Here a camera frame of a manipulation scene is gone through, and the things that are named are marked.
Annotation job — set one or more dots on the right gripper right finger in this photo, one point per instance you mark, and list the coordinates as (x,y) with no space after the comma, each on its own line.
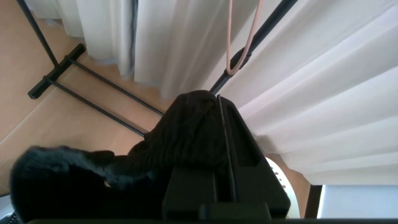
(255,186)

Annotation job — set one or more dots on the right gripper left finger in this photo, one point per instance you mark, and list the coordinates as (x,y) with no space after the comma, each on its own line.
(189,189)

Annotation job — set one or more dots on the black shorts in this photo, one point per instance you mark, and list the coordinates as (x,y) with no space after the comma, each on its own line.
(186,133)

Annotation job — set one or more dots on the white laundry basket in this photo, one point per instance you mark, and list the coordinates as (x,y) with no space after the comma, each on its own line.
(289,193)

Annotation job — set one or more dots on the pink clothes hanger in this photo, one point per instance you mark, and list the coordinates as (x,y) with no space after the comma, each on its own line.
(229,37)

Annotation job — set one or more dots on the black clothes rack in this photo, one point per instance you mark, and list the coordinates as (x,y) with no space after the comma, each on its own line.
(62,65)

